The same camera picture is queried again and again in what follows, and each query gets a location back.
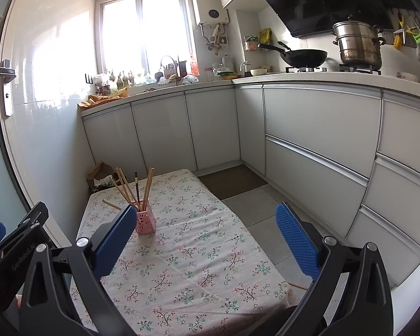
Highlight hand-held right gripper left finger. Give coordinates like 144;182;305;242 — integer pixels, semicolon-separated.
19;205;140;336

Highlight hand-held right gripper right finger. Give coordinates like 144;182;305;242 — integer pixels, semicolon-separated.
276;202;394;336

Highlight pink perforated utensil holder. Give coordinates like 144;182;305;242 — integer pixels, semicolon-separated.
132;199;157;235

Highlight bunch of wooden chopsticks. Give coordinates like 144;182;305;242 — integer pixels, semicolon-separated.
102;167;154;214

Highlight brown paper bag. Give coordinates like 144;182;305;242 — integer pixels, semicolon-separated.
87;161;117;191

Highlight floral tablecloth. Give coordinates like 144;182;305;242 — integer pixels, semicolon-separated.
76;169;301;336

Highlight brown floor mat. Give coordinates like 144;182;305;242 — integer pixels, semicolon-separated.
198;173;268;200

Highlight white kitchen base cabinets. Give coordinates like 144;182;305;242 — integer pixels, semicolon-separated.
81;84;420;288

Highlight row of small ornaments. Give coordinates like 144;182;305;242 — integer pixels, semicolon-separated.
94;70;151;90

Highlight white kitchen countertop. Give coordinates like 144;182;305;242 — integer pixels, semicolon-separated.
78;72;420;113

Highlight gas stove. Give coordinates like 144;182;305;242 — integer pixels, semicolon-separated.
285;64;382;76

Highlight wicker basket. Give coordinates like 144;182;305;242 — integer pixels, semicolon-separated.
160;55;178;79

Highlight black wok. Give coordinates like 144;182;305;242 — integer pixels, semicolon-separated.
258;41;328;69

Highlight stainless steel steamer pot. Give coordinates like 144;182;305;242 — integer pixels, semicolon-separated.
332;17;386;71

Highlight kitchen window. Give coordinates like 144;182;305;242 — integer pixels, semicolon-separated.
95;0;196;78

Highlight black range hood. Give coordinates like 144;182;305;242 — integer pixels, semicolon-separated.
247;0;417;39

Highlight white gas water heater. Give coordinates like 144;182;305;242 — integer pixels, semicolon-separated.
191;0;229;27

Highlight metal door handle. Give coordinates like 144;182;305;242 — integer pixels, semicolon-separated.
0;59;16;117

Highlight wall rail with hanging tools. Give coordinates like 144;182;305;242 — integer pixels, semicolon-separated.
381;0;420;53

